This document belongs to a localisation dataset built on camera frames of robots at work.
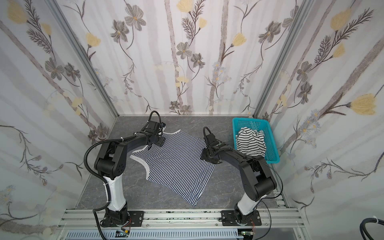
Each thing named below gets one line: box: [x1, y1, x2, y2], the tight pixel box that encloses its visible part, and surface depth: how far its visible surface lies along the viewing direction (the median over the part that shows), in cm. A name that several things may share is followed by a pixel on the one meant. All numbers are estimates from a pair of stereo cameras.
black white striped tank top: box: [236, 127, 267, 157], surface depth 103 cm
